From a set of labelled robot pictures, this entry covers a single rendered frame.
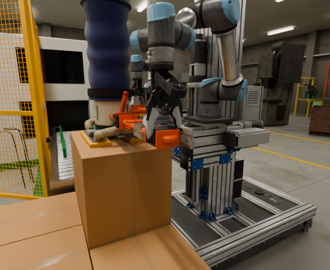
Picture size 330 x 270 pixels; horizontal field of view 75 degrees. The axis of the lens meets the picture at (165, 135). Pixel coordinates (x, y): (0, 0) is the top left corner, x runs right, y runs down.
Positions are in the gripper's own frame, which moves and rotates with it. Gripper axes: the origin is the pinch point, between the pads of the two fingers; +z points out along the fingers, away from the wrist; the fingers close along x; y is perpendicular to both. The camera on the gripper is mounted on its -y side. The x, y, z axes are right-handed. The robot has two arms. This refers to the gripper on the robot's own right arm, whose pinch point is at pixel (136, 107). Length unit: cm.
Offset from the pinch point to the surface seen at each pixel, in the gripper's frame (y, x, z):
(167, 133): 94, -27, -1
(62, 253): 57, -56, 53
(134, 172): 60, -25, 23
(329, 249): 78, 124, 108
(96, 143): 46, -38, 12
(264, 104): -320, 566, 35
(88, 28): 33, -36, -40
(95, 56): 37, -34, -28
